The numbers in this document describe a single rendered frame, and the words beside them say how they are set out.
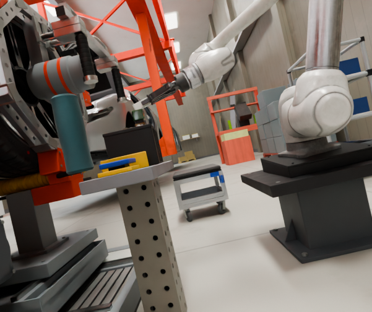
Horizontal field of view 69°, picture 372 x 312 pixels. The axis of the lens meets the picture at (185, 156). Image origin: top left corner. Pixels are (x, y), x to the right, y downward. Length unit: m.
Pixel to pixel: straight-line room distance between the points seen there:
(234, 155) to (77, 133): 5.61
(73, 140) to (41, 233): 0.40
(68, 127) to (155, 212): 0.41
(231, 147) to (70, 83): 5.51
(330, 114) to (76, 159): 0.79
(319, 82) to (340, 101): 0.09
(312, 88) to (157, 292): 0.75
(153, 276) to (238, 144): 5.75
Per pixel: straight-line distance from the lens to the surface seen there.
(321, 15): 1.04
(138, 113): 1.02
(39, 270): 1.02
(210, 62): 1.10
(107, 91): 4.68
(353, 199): 1.18
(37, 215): 1.17
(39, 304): 0.93
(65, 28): 0.99
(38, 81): 1.14
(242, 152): 6.44
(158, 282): 0.81
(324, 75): 0.96
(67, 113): 0.96
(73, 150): 0.94
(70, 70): 1.10
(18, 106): 0.95
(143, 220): 0.76
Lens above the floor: 0.46
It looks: level
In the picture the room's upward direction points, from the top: 13 degrees counter-clockwise
